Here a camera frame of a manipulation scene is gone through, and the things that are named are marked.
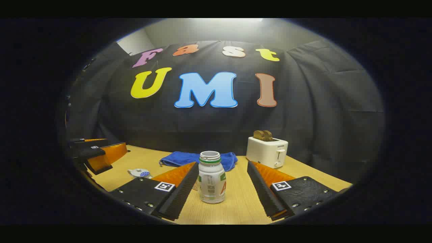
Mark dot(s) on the black backdrop cloth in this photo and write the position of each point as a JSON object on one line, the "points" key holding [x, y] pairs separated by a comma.
{"points": [[303, 111]]}

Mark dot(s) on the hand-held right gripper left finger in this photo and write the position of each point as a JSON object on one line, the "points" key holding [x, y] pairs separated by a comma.
{"points": [[184, 189]]}

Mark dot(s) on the white plastic water bottle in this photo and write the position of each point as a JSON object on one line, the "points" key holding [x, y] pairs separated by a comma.
{"points": [[211, 182]]}

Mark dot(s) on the brown bread slice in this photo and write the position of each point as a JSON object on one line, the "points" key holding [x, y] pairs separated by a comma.
{"points": [[259, 135], [268, 135]]}

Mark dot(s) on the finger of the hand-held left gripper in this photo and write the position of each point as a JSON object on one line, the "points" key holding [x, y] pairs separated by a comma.
{"points": [[86, 141], [88, 153]]}

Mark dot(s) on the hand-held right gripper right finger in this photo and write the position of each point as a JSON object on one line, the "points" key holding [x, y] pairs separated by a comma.
{"points": [[260, 189]]}

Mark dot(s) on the blue towel cloth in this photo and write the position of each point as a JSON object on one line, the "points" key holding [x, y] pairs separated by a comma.
{"points": [[179, 158]]}

